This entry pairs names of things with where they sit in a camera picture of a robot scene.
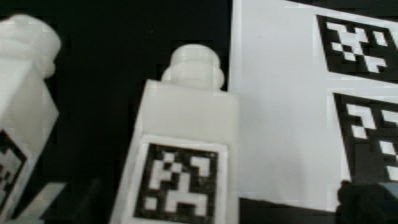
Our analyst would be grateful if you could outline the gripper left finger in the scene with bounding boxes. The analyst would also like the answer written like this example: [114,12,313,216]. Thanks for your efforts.
[11,182,66,224]

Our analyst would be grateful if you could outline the white table leg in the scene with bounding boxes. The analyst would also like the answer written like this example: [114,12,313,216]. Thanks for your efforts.
[0,14,60,219]
[108,44,238,224]

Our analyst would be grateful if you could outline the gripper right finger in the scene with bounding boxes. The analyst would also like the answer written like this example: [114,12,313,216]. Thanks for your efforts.
[336,181,398,224]

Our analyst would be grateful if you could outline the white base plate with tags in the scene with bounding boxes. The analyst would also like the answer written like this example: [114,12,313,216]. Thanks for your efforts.
[229,0,398,210]

